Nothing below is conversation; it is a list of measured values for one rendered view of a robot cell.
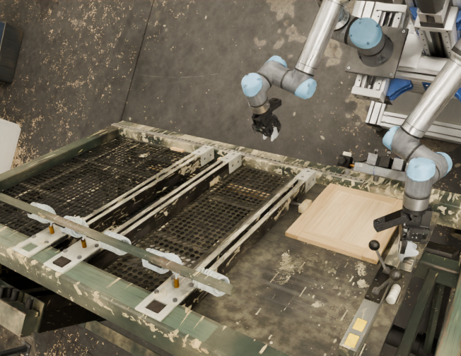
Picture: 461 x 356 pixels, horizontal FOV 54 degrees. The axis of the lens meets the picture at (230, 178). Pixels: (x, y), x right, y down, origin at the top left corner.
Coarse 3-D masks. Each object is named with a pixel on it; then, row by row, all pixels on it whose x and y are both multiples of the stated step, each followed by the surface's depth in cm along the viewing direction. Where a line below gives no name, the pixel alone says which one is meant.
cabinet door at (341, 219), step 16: (336, 192) 213; (352, 192) 212; (368, 192) 212; (320, 208) 200; (336, 208) 201; (352, 208) 200; (368, 208) 200; (384, 208) 199; (400, 208) 198; (304, 224) 190; (320, 224) 190; (336, 224) 190; (352, 224) 189; (368, 224) 189; (304, 240) 182; (320, 240) 179; (336, 240) 179; (352, 240) 179; (368, 240) 179; (384, 240) 178; (352, 256) 172; (368, 256) 169
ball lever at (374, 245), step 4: (372, 240) 155; (376, 240) 154; (368, 244) 155; (372, 244) 154; (376, 244) 153; (372, 248) 154; (376, 248) 153; (376, 252) 155; (380, 256) 155; (380, 260) 156; (384, 264) 156; (384, 268) 156; (388, 268) 156; (384, 272) 156; (388, 272) 155
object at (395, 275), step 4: (396, 268) 141; (392, 272) 140; (396, 272) 140; (400, 272) 140; (392, 276) 140; (396, 276) 139; (400, 276) 140; (388, 280) 143; (396, 280) 140; (384, 284) 144; (376, 288) 148; (380, 288) 146; (372, 292) 147; (376, 292) 146
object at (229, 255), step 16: (304, 176) 217; (288, 192) 204; (304, 192) 215; (272, 208) 192; (288, 208) 203; (256, 224) 182; (272, 224) 191; (240, 240) 172; (256, 240) 181; (176, 256) 140; (224, 256) 163; (240, 256) 172; (224, 272) 164; (160, 288) 144; (176, 288) 144; (192, 288) 144; (144, 304) 138; (176, 304) 137; (192, 304) 150; (160, 320) 132
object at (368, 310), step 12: (396, 240) 174; (396, 252) 167; (396, 264) 161; (384, 300) 151; (360, 312) 141; (372, 312) 141; (372, 324) 141; (360, 336) 133; (348, 348) 129; (360, 348) 132
